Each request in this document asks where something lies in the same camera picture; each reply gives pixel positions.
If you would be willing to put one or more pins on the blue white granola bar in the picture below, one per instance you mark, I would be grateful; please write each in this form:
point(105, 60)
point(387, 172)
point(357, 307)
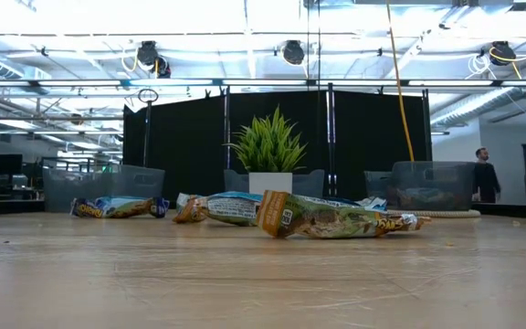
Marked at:
point(233, 208)
point(370, 203)

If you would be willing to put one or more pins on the green orange granola bar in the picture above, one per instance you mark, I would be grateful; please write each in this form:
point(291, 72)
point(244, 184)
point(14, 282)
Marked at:
point(336, 221)

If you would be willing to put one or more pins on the green plant in white pot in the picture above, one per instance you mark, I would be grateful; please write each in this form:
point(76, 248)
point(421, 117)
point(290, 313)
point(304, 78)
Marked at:
point(270, 146)

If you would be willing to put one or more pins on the translucent grey plastic bin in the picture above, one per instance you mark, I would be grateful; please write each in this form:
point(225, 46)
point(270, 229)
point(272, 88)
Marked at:
point(432, 178)
point(308, 185)
point(85, 187)

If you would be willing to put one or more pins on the black partition screen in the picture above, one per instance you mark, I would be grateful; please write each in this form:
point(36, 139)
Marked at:
point(190, 146)

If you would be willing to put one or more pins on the overhead LED light strip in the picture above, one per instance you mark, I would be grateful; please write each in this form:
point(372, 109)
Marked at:
point(263, 82)

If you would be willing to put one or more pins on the person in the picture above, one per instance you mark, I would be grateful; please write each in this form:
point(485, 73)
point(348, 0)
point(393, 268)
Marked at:
point(486, 178)

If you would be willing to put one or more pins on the black computer monitor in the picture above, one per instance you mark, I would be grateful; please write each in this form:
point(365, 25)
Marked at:
point(6, 164)

